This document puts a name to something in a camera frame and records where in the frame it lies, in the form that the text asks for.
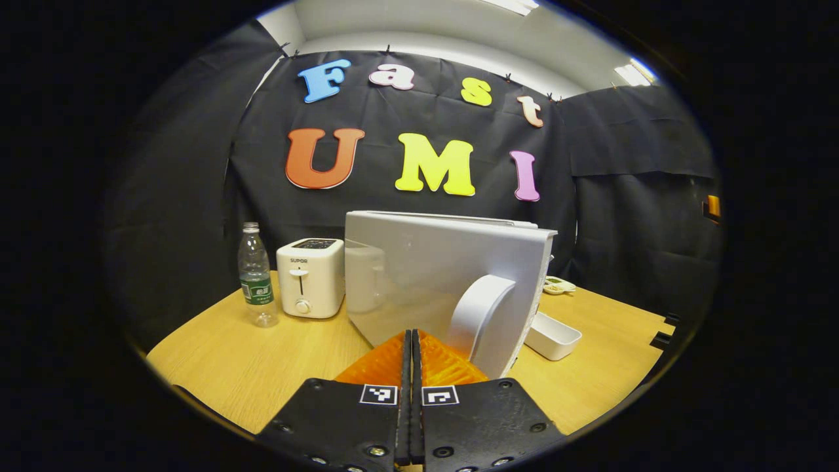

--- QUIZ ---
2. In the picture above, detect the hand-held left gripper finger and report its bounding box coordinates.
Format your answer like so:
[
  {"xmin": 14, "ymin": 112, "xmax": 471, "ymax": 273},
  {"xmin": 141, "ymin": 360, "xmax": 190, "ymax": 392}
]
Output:
[
  {"xmin": 412, "ymin": 330, "xmax": 566, "ymax": 472},
  {"xmin": 256, "ymin": 330, "xmax": 412, "ymax": 472}
]

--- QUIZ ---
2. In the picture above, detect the white microwave oven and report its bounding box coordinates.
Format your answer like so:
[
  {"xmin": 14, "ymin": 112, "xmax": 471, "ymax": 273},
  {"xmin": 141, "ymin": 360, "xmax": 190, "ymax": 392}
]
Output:
[{"xmin": 344, "ymin": 210, "xmax": 558, "ymax": 380}]

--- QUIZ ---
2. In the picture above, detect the white rectangular tray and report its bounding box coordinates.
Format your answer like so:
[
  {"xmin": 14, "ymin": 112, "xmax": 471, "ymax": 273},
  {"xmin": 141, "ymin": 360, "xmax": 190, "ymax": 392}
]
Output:
[{"xmin": 524, "ymin": 311, "xmax": 582, "ymax": 361}]

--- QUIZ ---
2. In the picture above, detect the white toaster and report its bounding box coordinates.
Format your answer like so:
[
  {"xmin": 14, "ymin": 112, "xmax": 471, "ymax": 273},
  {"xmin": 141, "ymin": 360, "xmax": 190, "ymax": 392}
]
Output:
[{"xmin": 277, "ymin": 238, "xmax": 345, "ymax": 319}]

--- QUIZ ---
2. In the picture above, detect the ceiling light panel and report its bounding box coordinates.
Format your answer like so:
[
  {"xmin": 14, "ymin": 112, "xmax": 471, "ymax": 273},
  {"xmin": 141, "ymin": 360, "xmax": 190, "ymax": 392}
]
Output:
[
  {"xmin": 614, "ymin": 59, "xmax": 657, "ymax": 87},
  {"xmin": 482, "ymin": 0, "xmax": 539, "ymax": 17}
]

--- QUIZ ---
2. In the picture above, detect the clear plastic water bottle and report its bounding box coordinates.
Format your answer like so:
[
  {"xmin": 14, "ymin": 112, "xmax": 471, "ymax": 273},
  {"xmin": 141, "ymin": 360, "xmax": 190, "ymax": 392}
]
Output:
[{"xmin": 237, "ymin": 222, "xmax": 279, "ymax": 328}]

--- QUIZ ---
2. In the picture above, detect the black backdrop cloth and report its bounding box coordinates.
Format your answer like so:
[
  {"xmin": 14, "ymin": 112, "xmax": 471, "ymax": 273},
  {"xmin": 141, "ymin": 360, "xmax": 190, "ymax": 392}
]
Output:
[{"xmin": 105, "ymin": 20, "xmax": 722, "ymax": 351}]

